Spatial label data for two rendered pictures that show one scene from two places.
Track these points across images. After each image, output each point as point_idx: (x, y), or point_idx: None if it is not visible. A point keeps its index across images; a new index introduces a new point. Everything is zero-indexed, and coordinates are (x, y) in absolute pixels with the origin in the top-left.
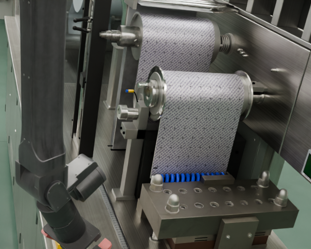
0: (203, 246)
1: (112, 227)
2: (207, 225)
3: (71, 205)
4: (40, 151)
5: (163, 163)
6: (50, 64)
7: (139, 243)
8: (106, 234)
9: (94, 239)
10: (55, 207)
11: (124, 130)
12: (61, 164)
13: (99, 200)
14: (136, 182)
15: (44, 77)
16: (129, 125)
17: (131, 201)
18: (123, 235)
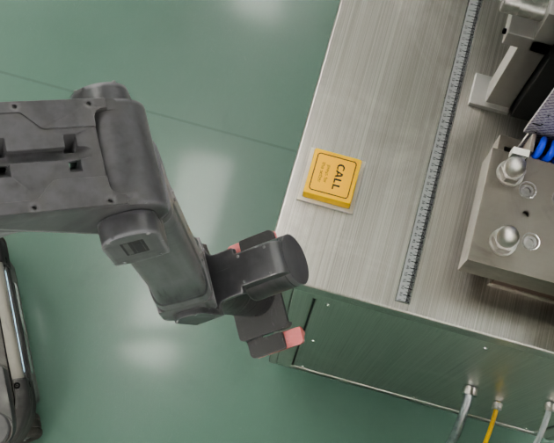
0: (551, 296)
1: (423, 174)
2: None
3: (235, 303)
4: (156, 297)
5: None
6: (153, 258)
7: (449, 231)
8: (402, 188)
9: (275, 330)
10: (193, 323)
11: (507, 25)
12: (199, 301)
13: (437, 95)
14: (516, 95)
15: (144, 266)
16: (523, 19)
17: (498, 118)
18: (432, 201)
